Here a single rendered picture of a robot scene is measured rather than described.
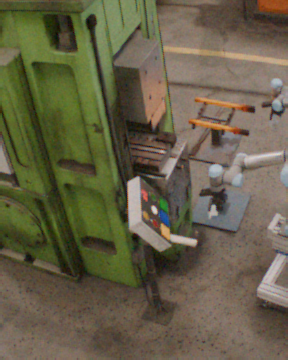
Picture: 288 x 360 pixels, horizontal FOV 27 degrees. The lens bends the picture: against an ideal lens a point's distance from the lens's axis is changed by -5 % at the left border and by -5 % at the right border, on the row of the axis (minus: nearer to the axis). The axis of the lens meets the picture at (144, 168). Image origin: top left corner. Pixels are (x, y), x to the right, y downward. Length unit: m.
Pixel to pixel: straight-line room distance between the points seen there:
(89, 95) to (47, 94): 0.33
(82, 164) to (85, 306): 1.20
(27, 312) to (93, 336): 0.57
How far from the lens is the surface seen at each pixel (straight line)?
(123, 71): 3.37
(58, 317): 4.44
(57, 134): 3.64
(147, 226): 3.30
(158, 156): 3.89
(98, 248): 4.29
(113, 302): 4.42
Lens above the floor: 3.64
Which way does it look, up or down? 44 degrees down
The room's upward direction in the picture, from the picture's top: 10 degrees counter-clockwise
